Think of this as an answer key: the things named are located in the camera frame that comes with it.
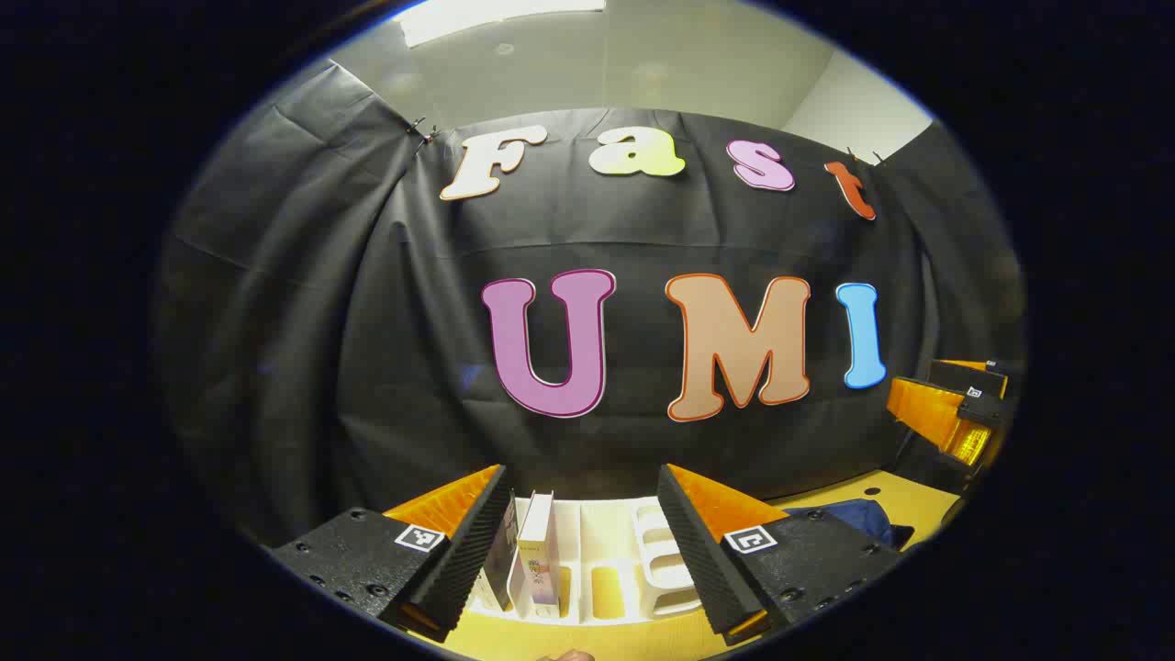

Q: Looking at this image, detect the white plastic bookshelf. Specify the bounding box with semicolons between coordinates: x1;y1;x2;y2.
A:
468;496;703;627

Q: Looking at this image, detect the black cover book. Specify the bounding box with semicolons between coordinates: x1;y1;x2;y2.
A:
484;500;520;611

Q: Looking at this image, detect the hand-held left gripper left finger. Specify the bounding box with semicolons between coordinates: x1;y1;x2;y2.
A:
271;465;515;644

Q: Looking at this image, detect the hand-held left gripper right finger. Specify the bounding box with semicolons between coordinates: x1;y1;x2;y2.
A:
656;464;905;646

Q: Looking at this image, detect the blue schoolbag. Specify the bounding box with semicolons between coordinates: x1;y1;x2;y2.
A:
785;499;915;550

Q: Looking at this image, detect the black backdrop cloth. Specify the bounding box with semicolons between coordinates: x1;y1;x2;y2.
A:
156;60;1024;552

